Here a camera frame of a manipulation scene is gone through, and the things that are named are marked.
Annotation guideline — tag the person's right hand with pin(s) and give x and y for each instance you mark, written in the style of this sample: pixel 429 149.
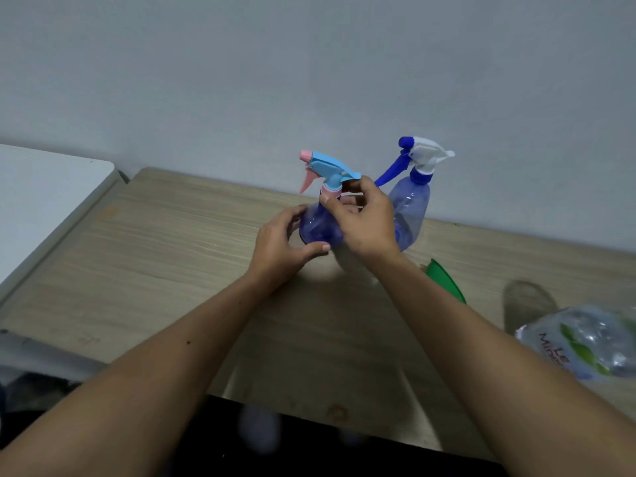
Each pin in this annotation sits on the person's right hand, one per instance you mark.
pixel 370 228

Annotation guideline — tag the person's left hand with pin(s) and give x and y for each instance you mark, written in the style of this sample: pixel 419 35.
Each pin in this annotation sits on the person's left hand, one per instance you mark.
pixel 273 258

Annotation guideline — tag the blue spray bottle body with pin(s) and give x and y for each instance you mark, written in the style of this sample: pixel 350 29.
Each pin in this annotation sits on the blue spray bottle body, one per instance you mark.
pixel 410 203

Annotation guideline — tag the pink and light blue spray head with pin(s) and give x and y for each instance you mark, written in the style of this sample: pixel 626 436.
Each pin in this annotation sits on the pink and light blue spray head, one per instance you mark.
pixel 328 168

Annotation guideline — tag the white blue trigger sprayer head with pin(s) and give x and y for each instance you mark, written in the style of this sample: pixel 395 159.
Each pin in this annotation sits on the white blue trigger sprayer head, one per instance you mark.
pixel 422 153

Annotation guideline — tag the green plastic funnel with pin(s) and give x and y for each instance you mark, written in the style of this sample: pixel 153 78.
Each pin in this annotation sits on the green plastic funnel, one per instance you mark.
pixel 444 283

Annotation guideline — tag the clear plastic water bottle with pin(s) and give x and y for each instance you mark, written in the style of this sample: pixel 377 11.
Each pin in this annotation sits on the clear plastic water bottle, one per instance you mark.
pixel 591 342

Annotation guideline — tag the person's right forearm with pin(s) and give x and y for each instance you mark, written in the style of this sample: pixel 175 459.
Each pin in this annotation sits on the person's right forearm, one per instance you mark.
pixel 507 382

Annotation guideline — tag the person's left forearm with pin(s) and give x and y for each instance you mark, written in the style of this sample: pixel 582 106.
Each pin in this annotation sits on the person's left forearm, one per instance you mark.
pixel 134 387

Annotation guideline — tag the white side table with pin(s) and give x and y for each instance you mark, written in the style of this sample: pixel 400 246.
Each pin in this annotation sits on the white side table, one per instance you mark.
pixel 40 208

